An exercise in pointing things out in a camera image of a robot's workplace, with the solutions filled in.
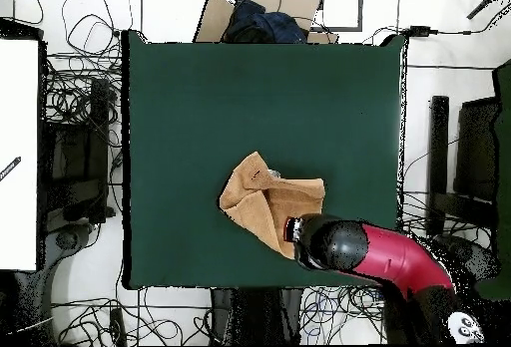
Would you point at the black flat panel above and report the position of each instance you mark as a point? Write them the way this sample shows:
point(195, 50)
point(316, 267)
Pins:
point(477, 147)

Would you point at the black tripod leg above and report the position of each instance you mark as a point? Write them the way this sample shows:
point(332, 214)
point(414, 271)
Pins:
point(485, 2)

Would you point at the brown cardboard box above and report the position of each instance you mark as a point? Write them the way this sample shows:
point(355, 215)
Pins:
point(215, 20)

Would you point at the dark green table cloth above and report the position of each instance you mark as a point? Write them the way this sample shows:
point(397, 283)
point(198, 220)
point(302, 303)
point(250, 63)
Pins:
point(179, 103)

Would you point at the black upright post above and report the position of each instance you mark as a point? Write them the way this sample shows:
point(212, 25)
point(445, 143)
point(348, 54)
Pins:
point(439, 143)

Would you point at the dark blue garment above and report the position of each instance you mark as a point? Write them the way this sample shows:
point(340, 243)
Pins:
point(267, 24)

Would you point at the black rectangular frame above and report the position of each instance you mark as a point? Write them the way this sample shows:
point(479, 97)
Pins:
point(335, 29)

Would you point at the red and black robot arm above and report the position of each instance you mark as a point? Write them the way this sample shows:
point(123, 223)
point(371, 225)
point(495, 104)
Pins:
point(399, 259)

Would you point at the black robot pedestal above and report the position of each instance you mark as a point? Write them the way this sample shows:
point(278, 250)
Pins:
point(255, 311)

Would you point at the white flat panel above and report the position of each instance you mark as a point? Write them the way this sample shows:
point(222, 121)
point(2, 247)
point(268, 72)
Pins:
point(20, 123)

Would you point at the grey round base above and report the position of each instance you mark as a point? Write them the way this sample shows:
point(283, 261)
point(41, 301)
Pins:
point(475, 259)
point(68, 239)

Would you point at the black equipment stand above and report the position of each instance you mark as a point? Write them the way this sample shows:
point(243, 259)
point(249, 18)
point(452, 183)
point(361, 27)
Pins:
point(80, 155)

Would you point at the orange-brown terry towel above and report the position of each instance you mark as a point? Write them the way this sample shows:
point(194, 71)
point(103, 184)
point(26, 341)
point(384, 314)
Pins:
point(255, 203)

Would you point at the black power adapter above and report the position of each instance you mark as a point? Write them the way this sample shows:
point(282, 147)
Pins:
point(419, 30)

